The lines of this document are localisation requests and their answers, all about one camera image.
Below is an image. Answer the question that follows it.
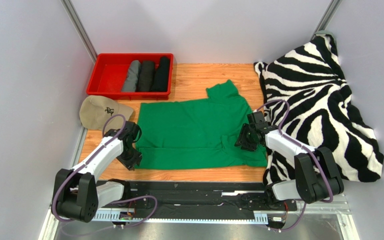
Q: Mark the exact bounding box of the green t-shirt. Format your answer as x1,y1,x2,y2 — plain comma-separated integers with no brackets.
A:
135,80,267,170

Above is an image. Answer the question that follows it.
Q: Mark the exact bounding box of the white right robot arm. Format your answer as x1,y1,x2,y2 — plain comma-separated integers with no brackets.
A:
234,111,344,204

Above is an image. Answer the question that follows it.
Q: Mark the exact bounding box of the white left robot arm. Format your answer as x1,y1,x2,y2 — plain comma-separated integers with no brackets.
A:
51,121,143,223

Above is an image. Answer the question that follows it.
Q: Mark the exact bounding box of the beige baseball cap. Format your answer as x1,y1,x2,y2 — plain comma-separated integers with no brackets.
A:
79,95,134,131

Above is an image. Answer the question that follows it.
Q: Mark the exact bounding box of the zebra print blanket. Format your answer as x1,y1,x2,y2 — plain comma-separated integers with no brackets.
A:
253,34,384,183

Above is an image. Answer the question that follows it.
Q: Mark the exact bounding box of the black rolled t-shirt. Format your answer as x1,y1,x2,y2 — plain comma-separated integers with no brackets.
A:
150,56,171,92

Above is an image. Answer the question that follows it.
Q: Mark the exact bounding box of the red plastic bin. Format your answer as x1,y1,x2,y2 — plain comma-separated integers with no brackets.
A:
85,53,175,101

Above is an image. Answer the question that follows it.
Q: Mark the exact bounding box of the dark grey rolled t-shirt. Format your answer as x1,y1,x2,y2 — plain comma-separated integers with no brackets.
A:
136,60,155,92

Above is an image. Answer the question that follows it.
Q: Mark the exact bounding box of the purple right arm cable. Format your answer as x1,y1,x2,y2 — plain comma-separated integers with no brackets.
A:
253,99,334,233

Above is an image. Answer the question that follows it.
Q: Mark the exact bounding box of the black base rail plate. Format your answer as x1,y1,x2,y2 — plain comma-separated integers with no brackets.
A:
68,179,308,221

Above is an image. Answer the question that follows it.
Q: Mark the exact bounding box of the left aluminium frame post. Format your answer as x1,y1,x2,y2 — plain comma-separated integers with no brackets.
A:
61,0,98,63

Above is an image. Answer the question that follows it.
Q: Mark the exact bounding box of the aluminium frame post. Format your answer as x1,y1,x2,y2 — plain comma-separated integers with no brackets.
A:
61,0,98,63
311,0,342,40

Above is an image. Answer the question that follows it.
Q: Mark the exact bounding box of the right aluminium frame post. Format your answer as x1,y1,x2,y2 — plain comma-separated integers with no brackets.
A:
311,0,342,40

